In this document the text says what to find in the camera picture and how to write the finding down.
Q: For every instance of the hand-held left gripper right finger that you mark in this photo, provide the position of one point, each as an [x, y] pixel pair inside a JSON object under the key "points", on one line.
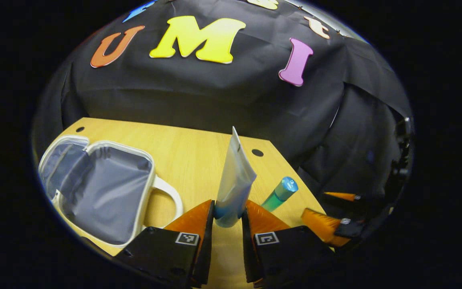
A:
{"points": [[248, 257]]}

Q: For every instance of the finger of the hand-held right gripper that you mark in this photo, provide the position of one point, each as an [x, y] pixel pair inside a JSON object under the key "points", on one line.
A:
{"points": [[319, 224], [343, 196]]}

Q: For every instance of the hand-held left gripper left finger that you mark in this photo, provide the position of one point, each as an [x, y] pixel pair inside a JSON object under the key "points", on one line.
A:
{"points": [[207, 249]]}

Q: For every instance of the blue green capped bottle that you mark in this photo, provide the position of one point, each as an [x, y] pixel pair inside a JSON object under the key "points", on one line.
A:
{"points": [[281, 192]]}

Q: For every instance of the pale blue skin care tube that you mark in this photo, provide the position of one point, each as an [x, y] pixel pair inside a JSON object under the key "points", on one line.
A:
{"points": [[235, 180]]}

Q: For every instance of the white suitcase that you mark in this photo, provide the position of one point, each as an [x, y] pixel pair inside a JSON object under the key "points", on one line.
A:
{"points": [[106, 188]]}

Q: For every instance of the black backdrop cloth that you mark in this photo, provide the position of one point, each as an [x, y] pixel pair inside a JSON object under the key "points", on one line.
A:
{"points": [[215, 92]]}

